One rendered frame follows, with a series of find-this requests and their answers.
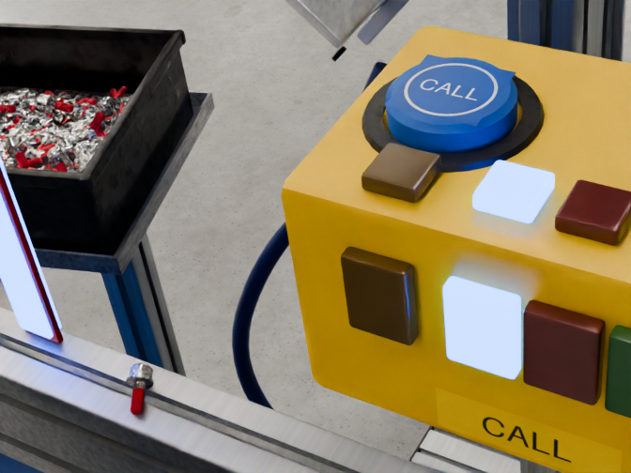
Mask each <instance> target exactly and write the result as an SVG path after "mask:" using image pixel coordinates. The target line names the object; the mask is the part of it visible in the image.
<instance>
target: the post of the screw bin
mask: <svg viewBox="0 0 631 473"><path fill-rule="evenodd" d="M101 277H102V279H103V283H104V286H105V289H106V292H107V295H108V298H109V300H110V304H111V307H112V310H113V313H114V316H115V320H116V323H117V327H118V330H119V333H120V336H121V339H122V342H123V344H124V348H125V351H126V354H127V355H128V356H131V357H133V358H136V359H140V360H142V361H145V362H147V363H150V364H153V365H155V366H158V367H161V368H163V369H165V370H168V371H170V372H173V373H176V374H180V375H183V376H185V377H187V376H186V373H185V370H184V366H183V363H182V359H181V355H180V353H179V349H178V345H177V339H176V335H175V332H174V329H173V326H172V322H171V318H170V315H169V312H168V308H167V305H166V301H165V298H164V294H163V291H162V285H161V281H160V278H159V274H158V271H157V268H156V264H155V261H154V257H153V253H152V250H151V247H150V243H149V240H148V236H147V233H145V235H144V237H143V238H142V240H141V242H140V244H139V246H138V247H137V249H136V251H135V253H134V255H133V257H132V258H131V260H130V262H129V264H128V265H127V267H126V269H125V271H124V273H123V274H122V275H115V274H105V273H101Z"/></svg>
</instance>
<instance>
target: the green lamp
mask: <svg viewBox="0 0 631 473"><path fill-rule="evenodd" d="M605 409H606V410H607V411H610V412H613V413H616V414H619V415H622V416H625V417H628V418H630V419H631V328H628V327H625V326H621V325H616V326H615V327H614V329H613V330H612V331H611V333H610V335H609V340H608V366H607V381H606V395H605Z"/></svg>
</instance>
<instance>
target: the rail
mask: <svg viewBox="0 0 631 473"><path fill-rule="evenodd" d="M60 331H61V333H62V336H63V339H64V340H63V342H62V343H55V342H53V341H50V340H47V339H45V338H42V337H39V336H38V335H35V334H33V333H30V332H27V331H25V330H24V329H23V328H21V327H20V325H19V322H18V320H17V317H16V315H15V313H14V312H11V311H8V310H6V309H3V308H0V453H2V454H5V455H6V456H8V457H10V458H13V459H15V460H17V461H19V462H21V463H24V464H26V465H29V466H32V467H34V468H35V469H37V470H39V471H42V472H44V473H440V472H437V471H436V470H433V469H430V468H428V467H425V466H422V465H418V464H415V463H413V462H411V461H408V460H406V459H403V458H400V457H398V456H395V455H392V454H390V453H388V452H385V451H383V450H378V449H376V448H373V447H370V446H368V445H365V444H363V443H361V442H358V441H355V440H353V439H350V438H347V437H345V436H342V435H338V434H336V433H333V432H331V431H328V430H325V429H323V428H320V427H317V426H315V425H313V424H310V423H308V422H305V421H302V420H298V419H295V418H293V417H290V416H288V415H286V414H283V413H281V412H278V411H275V410H273V409H270V408H267V407H265V406H263V405H260V404H256V403H253V402H251V401H248V400H245V399H243V398H240V397H238V396H236V395H233V394H230V393H228V392H225V391H222V390H220V389H215V388H213V387H211V386H208V385H206V384H203V383H200V382H198V381H195V380H192V379H190V378H188V377H185V376H183V375H180V374H176V373H173V372H170V371H168V370H165V369H163V368H161V367H158V366H155V365H153V364H150V363H147V362H145V361H142V360H140V359H136V358H133V357H131V356H128V355H125V354H123V353H120V352H118V351H115V350H113V349H111V348H108V347H105V346H103V345H100V344H97V343H93V342H90V341H89V340H86V339H83V338H81V337H78V336H75V335H73V334H70V333H67V332H66V331H63V330H60ZM135 363H145V364H148V365H149V366H150V367H151V368H152V370H153V373H152V379H153V380H154V385H153V387H152V388H150V389H146V390H145V398H144V404H143V412H142V413H141V414H140V415H133V414H132V413H131V399H132V390H133V388H131V387H129V386H128V385H127V383H126V379H127V377H128V376H130V368H131V366H132V365H133V364H135Z"/></svg>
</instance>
